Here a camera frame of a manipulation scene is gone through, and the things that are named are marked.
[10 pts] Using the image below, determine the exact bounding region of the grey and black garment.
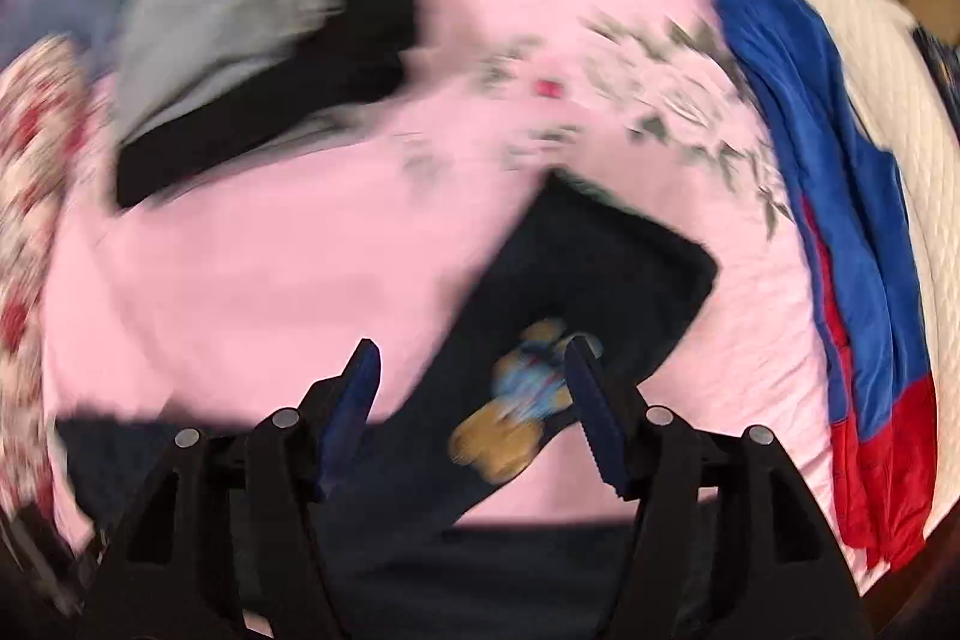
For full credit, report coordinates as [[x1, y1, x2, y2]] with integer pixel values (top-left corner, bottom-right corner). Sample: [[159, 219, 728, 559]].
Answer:
[[112, 0, 417, 210]]

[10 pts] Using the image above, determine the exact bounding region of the red and white floral cloth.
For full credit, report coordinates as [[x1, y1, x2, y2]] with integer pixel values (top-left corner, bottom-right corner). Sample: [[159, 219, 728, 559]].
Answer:
[[0, 34, 102, 521]]

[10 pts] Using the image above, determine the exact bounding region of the blue and red garment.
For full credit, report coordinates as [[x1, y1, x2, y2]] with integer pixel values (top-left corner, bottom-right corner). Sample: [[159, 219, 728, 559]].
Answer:
[[711, 0, 938, 572]]

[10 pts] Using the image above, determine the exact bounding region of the white quilted blanket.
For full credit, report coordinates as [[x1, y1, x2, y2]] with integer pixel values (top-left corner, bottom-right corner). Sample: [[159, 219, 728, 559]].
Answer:
[[776, 0, 960, 600]]

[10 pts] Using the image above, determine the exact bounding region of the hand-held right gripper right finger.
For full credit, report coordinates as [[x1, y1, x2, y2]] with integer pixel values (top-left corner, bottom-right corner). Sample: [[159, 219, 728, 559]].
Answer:
[[564, 335, 875, 640]]

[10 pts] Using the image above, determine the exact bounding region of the pink floral bed sheet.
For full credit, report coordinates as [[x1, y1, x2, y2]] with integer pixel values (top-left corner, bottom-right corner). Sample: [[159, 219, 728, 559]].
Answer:
[[41, 0, 837, 637]]

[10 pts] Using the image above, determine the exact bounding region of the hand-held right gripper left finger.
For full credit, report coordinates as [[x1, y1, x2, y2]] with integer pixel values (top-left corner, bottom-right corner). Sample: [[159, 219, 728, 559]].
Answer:
[[80, 338, 382, 640]]

